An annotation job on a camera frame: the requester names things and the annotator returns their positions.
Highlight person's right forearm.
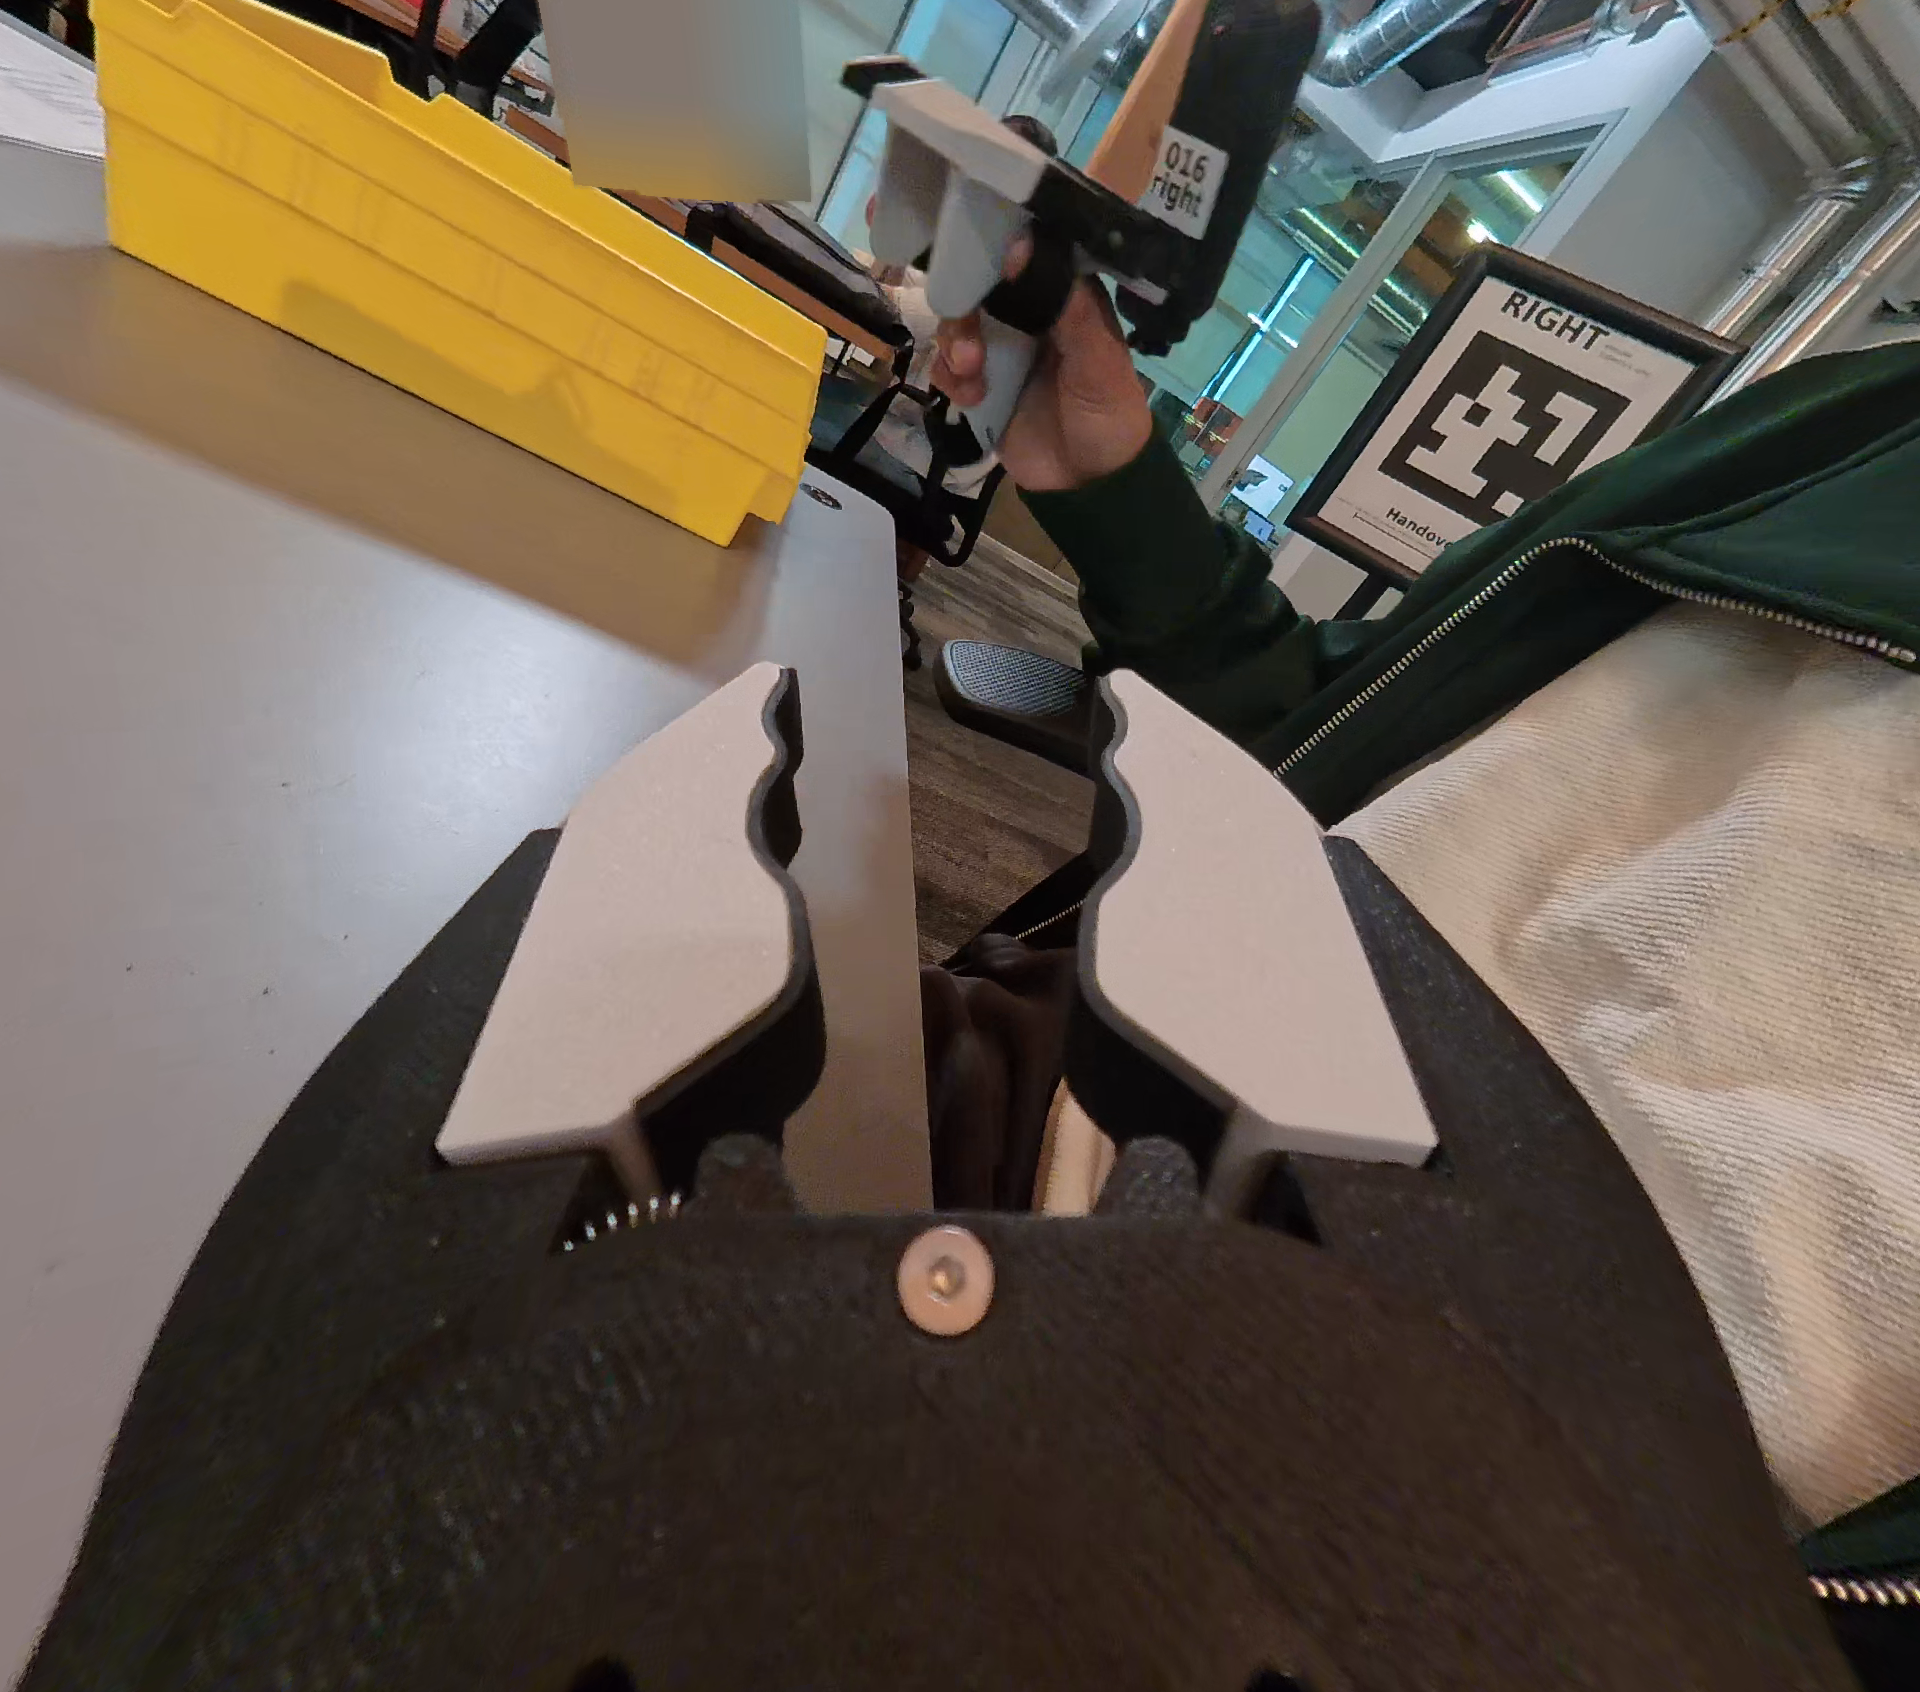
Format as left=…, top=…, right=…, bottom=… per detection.
left=1020, top=433, right=1309, bottom=750

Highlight grey desk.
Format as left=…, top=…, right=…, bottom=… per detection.
left=0, top=12, right=937, bottom=1650

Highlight person's right hand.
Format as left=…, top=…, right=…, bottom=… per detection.
left=930, top=274, right=1160, bottom=495

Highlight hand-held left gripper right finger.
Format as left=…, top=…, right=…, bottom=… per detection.
left=1072, top=668, right=1442, bottom=1170

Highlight yellow plastic bin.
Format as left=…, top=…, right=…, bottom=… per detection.
left=74, top=0, right=830, bottom=551

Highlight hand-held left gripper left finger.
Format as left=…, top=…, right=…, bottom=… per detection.
left=434, top=661, right=828, bottom=1170

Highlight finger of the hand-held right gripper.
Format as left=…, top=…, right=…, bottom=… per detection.
left=873, top=78, right=1053, bottom=319
left=841, top=56, right=963, bottom=270

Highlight printed paper sheets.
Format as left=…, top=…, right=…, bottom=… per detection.
left=0, top=56, right=108, bottom=165

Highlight black mesh armrest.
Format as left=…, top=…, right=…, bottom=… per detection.
left=933, top=638, right=1098, bottom=772

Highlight large framed marker sign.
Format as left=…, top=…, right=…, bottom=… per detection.
left=1286, top=248, right=1751, bottom=584

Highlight white shirt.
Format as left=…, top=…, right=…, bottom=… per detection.
left=1335, top=605, right=1920, bottom=1531

